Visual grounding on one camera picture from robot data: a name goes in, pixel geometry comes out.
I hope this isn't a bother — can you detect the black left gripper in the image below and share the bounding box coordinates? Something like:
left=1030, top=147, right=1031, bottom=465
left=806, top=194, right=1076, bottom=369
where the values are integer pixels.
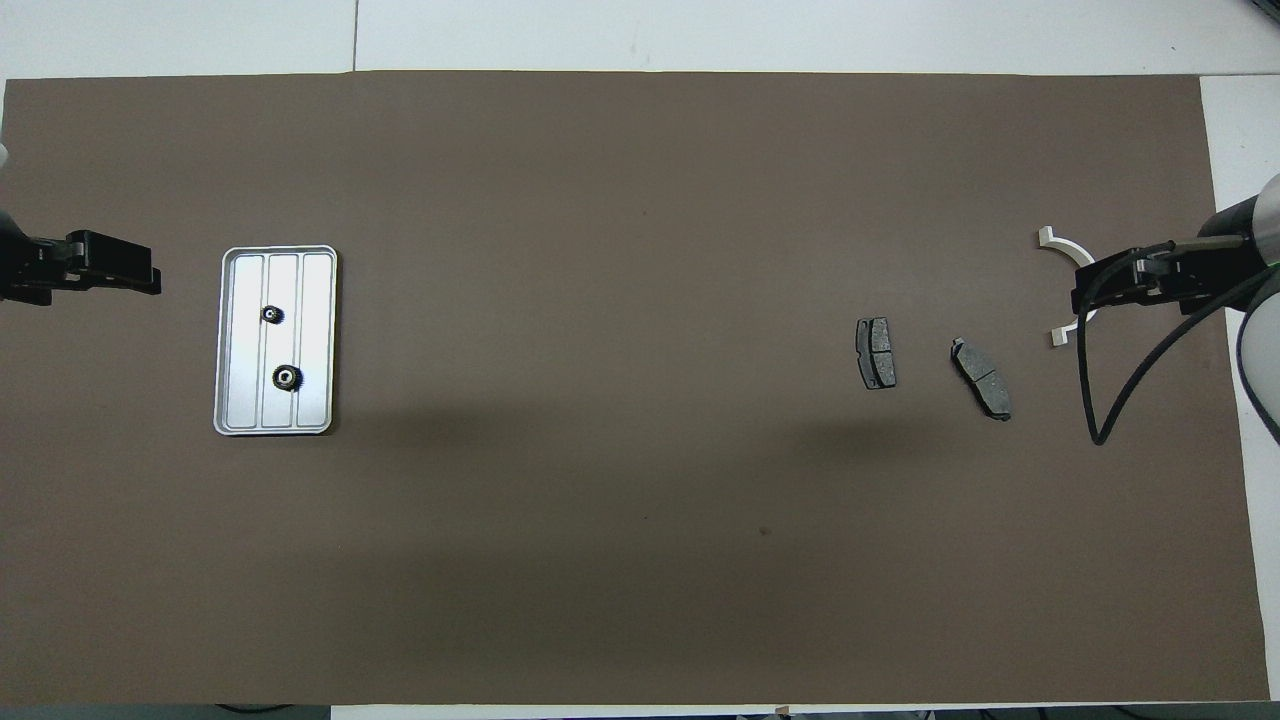
left=0, top=231, right=163, bottom=307

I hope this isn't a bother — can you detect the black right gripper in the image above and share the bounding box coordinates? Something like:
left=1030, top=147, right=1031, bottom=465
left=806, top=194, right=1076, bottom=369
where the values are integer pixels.
left=1070, top=243, right=1205, bottom=320

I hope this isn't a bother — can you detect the silver metal tray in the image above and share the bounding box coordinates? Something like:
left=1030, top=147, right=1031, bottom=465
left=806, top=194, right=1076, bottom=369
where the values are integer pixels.
left=213, top=245, right=339, bottom=437

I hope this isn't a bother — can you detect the elongated dark brake pad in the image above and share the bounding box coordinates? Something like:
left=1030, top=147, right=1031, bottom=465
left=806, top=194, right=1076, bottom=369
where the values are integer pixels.
left=950, top=338, right=1013, bottom=422

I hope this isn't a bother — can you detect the rectangular dark brake pad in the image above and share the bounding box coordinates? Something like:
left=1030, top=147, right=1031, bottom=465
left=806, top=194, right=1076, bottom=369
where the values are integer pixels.
left=855, top=317, right=898, bottom=391

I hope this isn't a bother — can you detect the brown table mat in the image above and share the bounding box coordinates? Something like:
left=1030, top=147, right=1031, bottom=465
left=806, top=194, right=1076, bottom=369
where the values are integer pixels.
left=0, top=72, right=1269, bottom=706

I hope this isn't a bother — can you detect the white half-ring bracket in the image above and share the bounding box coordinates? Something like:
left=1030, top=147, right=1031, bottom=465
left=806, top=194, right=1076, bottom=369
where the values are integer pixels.
left=1038, top=227, right=1111, bottom=348

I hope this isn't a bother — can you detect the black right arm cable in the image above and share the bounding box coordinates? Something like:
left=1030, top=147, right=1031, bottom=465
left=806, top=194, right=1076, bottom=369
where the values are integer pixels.
left=1075, top=250, right=1280, bottom=447

